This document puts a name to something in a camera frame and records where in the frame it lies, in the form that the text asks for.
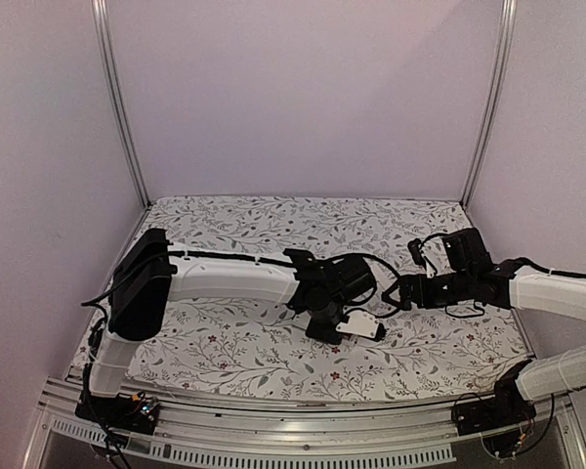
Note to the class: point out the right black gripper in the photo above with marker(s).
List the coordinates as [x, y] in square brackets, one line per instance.
[408, 292]

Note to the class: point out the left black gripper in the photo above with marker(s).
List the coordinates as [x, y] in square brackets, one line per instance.
[314, 332]

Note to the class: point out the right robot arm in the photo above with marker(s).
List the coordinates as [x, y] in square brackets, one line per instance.
[513, 284]

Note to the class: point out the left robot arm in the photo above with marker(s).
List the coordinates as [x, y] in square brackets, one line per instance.
[157, 271]

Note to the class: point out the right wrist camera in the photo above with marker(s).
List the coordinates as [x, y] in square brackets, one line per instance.
[416, 250]

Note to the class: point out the front aluminium rail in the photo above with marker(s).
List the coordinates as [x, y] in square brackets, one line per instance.
[201, 430]

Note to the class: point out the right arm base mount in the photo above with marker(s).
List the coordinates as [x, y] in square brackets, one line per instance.
[504, 408]

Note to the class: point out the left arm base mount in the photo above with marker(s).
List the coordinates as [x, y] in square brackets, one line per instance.
[137, 413]

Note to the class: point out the right aluminium frame post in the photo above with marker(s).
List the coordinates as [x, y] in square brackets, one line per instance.
[499, 68]

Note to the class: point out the aluminium frame post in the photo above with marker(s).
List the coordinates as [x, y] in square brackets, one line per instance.
[499, 68]
[112, 79]

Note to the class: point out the left aluminium frame post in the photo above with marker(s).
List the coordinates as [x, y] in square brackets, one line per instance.
[112, 79]

